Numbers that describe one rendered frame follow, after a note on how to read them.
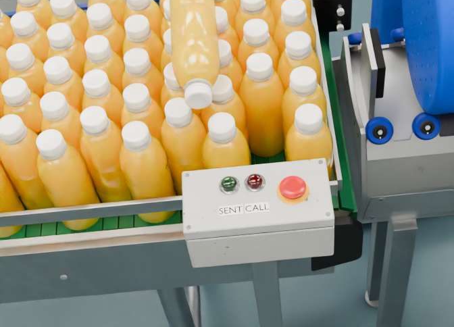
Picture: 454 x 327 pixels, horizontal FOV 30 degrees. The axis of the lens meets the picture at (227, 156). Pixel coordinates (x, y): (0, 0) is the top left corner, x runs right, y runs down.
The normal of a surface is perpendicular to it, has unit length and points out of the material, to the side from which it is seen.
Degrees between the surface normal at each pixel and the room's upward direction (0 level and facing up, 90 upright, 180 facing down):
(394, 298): 90
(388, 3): 90
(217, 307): 0
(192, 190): 0
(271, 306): 90
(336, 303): 0
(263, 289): 90
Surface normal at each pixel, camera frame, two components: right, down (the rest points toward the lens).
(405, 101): -0.09, -0.58
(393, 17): -0.74, 0.58
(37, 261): 0.05, 0.81
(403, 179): 0.02, 0.57
